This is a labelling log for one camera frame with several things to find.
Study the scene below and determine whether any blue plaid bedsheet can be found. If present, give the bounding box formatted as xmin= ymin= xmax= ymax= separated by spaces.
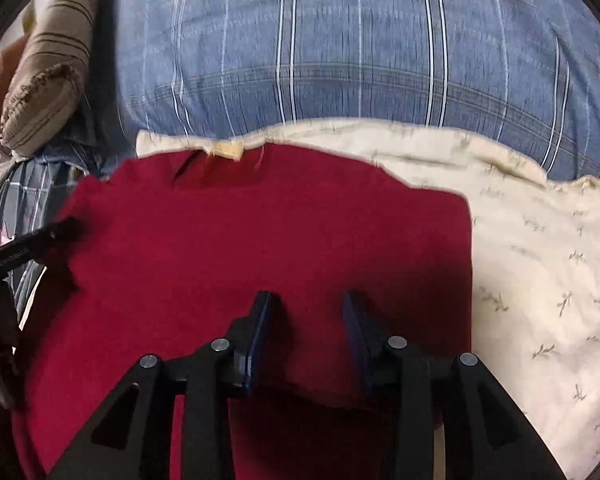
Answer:
xmin=0 ymin=0 xmax=600 ymax=311

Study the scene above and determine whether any cream floral printed cloth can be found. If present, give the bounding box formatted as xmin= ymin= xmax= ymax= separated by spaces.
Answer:
xmin=135 ymin=119 xmax=600 ymax=480

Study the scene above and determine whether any beige striped cloth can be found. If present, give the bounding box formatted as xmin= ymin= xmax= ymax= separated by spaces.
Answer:
xmin=0 ymin=0 xmax=131 ymax=157

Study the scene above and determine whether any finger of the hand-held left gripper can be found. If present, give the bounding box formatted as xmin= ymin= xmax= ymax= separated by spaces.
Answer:
xmin=0 ymin=216 xmax=83 ymax=273

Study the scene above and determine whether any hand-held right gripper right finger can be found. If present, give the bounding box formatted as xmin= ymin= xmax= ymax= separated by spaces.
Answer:
xmin=342 ymin=291 xmax=568 ymax=480

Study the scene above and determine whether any red small garment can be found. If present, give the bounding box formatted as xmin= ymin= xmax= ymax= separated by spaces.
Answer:
xmin=12 ymin=144 xmax=476 ymax=480

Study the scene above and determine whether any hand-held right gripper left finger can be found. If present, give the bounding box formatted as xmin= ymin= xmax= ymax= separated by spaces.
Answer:
xmin=45 ymin=290 xmax=284 ymax=480

